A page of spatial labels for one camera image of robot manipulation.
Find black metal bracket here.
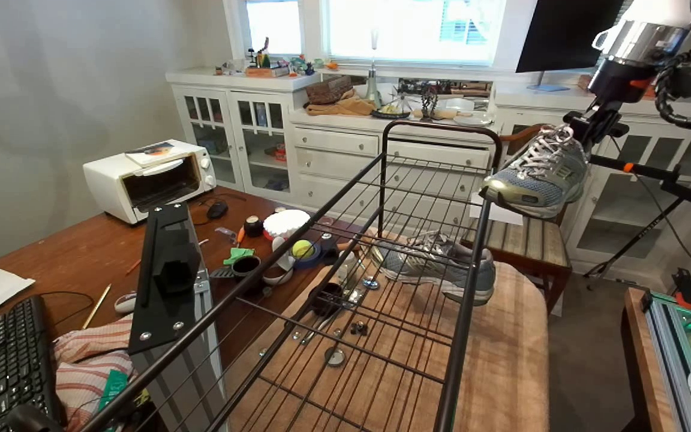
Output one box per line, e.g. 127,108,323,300
127,202,203,354

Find yellow ball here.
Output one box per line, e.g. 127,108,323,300
291,237,317,261

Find green plastic toy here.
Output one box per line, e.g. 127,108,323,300
223,244,259,270

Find black camera stand orange clips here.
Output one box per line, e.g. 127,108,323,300
580,150,691,282

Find white drawer cabinet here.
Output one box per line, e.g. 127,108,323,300
288,105,499,214

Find black computer mouse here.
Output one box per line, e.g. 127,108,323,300
203,200,232,224

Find dark wooden dining table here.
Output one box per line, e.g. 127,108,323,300
0,184,378,432

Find tan woven tablecloth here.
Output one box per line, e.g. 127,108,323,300
223,237,552,432

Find black metal shoe rack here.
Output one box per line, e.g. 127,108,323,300
80,117,507,432

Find white bowl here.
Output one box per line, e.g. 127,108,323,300
262,206,315,243

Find black round cup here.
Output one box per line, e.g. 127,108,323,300
310,281,346,318

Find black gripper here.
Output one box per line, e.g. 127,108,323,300
564,57,654,154

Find glass vase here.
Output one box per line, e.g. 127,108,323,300
361,26,385,110

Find wide white framed window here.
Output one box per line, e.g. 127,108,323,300
318,0,515,69

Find pink striped cloth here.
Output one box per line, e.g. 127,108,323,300
50,314,136,432

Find narrow white framed window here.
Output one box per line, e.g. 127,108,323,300
235,0,307,57

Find tan folded cloth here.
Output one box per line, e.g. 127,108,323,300
304,90,378,117

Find thin wooden stick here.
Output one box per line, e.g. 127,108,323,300
80,282,114,330

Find black monitor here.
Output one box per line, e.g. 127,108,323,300
513,0,625,74

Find black computer keyboard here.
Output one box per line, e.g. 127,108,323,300
0,296,66,432

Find aluminium base frame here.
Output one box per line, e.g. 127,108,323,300
642,287,691,432

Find wooden workbench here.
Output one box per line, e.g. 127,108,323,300
618,285,691,432

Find black corrugated cable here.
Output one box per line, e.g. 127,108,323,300
653,45,691,130

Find white toaster oven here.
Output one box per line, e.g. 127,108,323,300
82,137,221,225

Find wooden chair striped cushion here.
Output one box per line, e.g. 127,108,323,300
485,122,588,314

